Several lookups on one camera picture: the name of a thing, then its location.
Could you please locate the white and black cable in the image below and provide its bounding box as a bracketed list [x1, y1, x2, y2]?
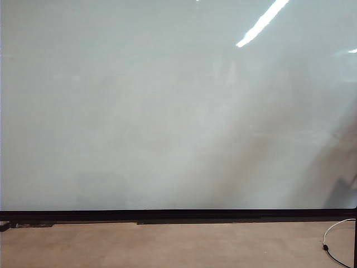
[320, 218, 356, 268]

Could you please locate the white board with black frame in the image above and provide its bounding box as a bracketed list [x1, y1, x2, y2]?
[0, 0, 357, 222]

